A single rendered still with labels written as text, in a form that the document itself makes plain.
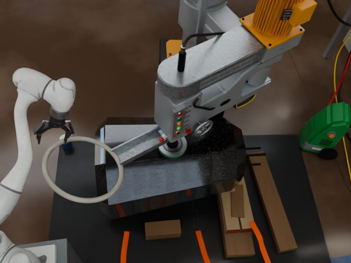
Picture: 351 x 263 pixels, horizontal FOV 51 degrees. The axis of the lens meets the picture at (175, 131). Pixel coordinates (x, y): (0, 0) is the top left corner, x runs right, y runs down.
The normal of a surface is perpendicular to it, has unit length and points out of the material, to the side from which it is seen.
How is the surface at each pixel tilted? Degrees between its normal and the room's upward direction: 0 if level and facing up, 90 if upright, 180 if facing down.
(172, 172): 45
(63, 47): 0
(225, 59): 0
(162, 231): 0
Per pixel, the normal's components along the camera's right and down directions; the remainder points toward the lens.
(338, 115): -0.49, -0.55
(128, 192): 0.15, 0.22
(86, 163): 0.06, -0.53
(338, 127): -0.20, 0.83
